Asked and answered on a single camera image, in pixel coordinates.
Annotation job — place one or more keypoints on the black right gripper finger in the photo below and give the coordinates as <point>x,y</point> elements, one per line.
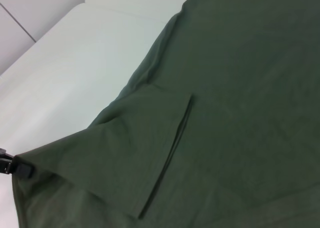
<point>23,170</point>

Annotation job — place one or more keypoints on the dark green printed shirt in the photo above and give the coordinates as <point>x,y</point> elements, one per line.
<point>212,113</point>

